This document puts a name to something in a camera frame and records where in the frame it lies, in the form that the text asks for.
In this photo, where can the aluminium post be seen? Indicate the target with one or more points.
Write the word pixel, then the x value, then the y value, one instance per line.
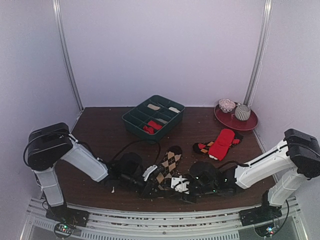
pixel 261 48
pixel 66 57

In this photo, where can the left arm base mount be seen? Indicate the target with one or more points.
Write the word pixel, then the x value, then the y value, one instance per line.
pixel 68 219

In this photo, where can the beige cloth in tray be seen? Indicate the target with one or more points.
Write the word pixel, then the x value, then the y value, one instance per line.
pixel 153 107

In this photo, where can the brown argyle sock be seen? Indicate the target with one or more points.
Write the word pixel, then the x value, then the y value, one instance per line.
pixel 168 166

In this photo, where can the aluminium front rail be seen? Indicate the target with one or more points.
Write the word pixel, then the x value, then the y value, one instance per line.
pixel 225 224

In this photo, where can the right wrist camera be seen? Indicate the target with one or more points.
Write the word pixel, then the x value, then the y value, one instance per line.
pixel 205 174

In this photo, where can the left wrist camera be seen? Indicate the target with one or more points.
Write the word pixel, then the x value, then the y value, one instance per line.
pixel 131 164

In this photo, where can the black red argyle sock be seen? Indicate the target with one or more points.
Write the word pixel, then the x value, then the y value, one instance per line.
pixel 202 148

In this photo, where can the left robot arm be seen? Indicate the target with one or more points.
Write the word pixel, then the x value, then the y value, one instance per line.
pixel 46 146

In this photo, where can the right aluminium post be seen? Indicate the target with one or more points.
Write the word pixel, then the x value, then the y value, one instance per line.
pixel 261 48

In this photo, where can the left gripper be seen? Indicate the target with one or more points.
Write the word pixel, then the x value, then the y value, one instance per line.
pixel 146 191

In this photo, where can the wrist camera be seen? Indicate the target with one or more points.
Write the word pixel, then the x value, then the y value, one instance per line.
pixel 205 174
pixel 131 164

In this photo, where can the cream cloth in tray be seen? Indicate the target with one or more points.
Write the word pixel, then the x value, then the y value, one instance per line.
pixel 162 120

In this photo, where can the red snowflake sock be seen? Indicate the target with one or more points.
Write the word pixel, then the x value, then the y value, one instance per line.
pixel 148 129

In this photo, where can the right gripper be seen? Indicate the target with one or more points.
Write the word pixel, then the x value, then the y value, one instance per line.
pixel 186 194

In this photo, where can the white cloth in tray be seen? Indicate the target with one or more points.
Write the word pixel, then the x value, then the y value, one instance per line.
pixel 173 109

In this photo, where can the left aluminium post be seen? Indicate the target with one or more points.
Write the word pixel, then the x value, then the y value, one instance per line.
pixel 66 57

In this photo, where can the striped ceramic cup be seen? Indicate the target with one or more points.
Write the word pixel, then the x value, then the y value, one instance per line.
pixel 242 112

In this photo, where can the white patterned bowl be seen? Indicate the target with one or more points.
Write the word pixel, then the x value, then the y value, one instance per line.
pixel 226 105

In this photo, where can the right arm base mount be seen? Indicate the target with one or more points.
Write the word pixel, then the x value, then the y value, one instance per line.
pixel 264 216

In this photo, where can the red round plate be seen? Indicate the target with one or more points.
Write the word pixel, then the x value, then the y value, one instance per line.
pixel 229 120

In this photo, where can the green compartment tray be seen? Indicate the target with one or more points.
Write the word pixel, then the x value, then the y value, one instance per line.
pixel 139 116

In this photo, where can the red cloth in tray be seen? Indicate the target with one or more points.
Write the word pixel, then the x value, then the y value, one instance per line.
pixel 154 125

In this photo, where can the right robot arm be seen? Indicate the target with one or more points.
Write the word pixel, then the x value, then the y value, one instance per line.
pixel 298 153

